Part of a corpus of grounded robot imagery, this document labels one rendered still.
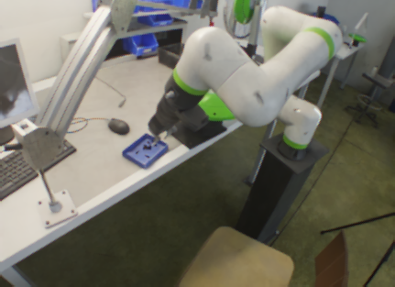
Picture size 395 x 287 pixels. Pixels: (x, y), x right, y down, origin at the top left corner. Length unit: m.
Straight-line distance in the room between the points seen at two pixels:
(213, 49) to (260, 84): 0.11
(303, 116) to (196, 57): 0.68
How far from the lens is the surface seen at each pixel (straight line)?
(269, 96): 0.46
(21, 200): 0.82
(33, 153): 0.57
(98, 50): 0.62
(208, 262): 0.96
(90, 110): 1.11
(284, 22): 0.85
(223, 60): 0.47
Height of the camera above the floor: 1.49
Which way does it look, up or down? 38 degrees down
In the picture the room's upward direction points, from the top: 9 degrees clockwise
